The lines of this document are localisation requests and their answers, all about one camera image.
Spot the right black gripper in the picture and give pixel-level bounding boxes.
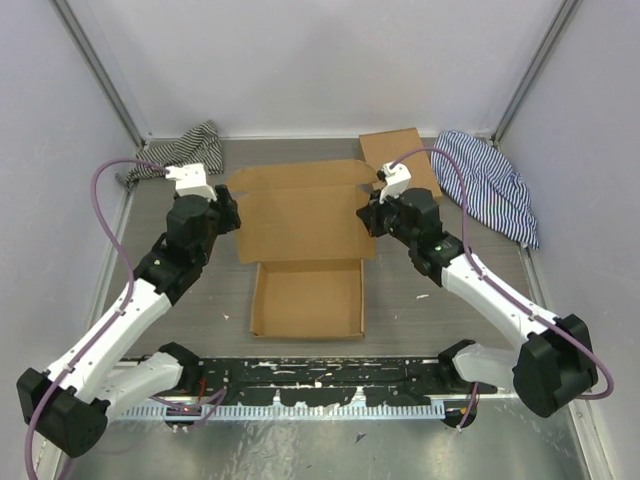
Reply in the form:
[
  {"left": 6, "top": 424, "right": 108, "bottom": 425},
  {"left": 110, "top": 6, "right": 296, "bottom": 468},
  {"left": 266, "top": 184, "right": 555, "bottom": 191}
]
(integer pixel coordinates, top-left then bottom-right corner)
[{"left": 358, "top": 185, "right": 418, "bottom": 248}]

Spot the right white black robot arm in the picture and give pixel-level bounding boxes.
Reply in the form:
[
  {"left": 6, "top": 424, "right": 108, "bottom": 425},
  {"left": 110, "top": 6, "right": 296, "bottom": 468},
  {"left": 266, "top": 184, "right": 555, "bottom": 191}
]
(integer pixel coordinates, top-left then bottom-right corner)
[{"left": 357, "top": 188, "right": 598, "bottom": 418}]

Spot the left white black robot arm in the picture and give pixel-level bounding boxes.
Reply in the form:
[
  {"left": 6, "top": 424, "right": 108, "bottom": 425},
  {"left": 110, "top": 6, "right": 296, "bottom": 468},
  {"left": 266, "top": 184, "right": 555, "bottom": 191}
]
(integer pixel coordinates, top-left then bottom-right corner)
[{"left": 17, "top": 185, "right": 241, "bottom": 458}]

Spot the folded brown cardboard box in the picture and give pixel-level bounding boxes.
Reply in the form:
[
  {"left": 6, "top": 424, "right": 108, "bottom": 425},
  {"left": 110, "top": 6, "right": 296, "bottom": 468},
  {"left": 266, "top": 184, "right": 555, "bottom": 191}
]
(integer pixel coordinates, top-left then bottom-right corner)
[{"left": 359, "top": 128, "right": 443, "bottom": 204}]

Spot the grey striped cloth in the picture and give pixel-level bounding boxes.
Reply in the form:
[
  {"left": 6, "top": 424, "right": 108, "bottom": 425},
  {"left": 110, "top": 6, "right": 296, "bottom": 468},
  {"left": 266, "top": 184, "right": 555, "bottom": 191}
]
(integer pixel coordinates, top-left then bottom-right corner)
[{"left": 135, "top": 120, "right": 225, "bottom": 175}]

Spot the blue white striped cloth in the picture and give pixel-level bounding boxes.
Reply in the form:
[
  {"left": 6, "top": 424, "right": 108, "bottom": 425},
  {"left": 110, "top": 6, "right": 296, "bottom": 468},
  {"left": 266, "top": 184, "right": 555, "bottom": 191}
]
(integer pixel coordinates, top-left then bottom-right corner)
[{"left": 431, "top": 130, "right": 539, "bottom": 249}]

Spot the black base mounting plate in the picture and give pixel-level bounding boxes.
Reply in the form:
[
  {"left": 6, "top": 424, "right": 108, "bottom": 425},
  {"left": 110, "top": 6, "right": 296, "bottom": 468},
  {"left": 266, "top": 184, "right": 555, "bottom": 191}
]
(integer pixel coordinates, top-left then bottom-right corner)
[{"left": 160, "top": 357, "right": 472, "bottom": 408}]

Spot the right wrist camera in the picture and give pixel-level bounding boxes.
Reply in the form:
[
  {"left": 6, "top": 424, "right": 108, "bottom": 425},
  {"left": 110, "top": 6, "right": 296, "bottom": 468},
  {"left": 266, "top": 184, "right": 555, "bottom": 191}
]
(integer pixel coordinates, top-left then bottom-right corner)
[{"left": 379, "top": 162, "right": 411, "bottom": 204}]

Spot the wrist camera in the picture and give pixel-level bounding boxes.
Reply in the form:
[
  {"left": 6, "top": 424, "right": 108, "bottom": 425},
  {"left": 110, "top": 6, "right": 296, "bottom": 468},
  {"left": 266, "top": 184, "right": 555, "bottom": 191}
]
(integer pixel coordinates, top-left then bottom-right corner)
[
  {"left": 379, "top": 162, "right": 411, "bottom": 204},
  {"left": 165, "top": 163, "right": 216, "bottom": 200}
]

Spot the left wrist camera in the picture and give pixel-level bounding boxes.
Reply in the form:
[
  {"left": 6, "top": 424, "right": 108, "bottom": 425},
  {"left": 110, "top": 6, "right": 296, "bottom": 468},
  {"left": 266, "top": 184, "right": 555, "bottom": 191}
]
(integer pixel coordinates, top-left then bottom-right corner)
[{"left": 165, "top": 163, "right": 216, "bottom": 200}]

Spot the aluminium rail frame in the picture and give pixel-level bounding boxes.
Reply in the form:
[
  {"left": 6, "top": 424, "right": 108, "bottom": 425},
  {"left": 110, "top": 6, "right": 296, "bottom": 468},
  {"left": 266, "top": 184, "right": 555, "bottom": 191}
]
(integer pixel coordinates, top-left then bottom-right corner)
[{"left": 48, "top": 357, "right": 595, "bottom": 401}]

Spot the perforated cable duct strip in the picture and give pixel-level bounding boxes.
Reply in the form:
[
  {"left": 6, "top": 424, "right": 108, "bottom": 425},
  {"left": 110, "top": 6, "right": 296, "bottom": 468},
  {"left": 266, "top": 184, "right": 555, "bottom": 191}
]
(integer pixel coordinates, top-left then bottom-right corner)
[{"left": 120, "top": 401, "right": 445, "bottom": 422}]

